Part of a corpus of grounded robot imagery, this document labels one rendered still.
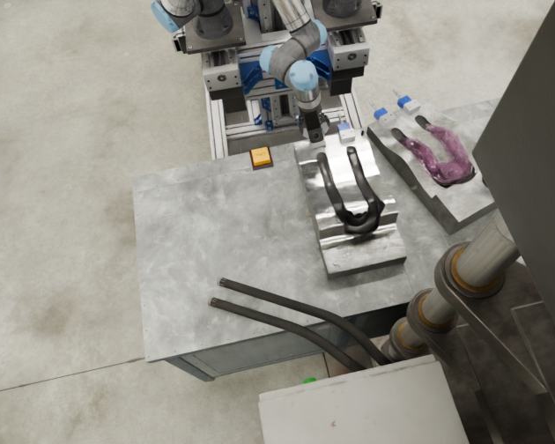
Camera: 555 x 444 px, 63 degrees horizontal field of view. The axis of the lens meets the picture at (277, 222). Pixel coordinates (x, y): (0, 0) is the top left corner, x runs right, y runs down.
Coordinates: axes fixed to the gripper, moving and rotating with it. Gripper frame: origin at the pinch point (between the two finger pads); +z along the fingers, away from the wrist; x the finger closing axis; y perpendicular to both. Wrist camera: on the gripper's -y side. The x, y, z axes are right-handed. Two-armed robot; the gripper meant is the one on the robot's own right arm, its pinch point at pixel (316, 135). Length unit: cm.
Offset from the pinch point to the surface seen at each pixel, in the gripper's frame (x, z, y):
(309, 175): 6.1, 3.4, -12.6
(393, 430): 3, -66, -86
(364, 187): -10.7, 3.8, -21.9
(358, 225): -4.9, 2.7, -34.8
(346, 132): -10.6, 4.2, -0.2
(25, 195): 172, 80, 58
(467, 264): -13, -73, -65
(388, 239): -13.4, 4.5, -41.3
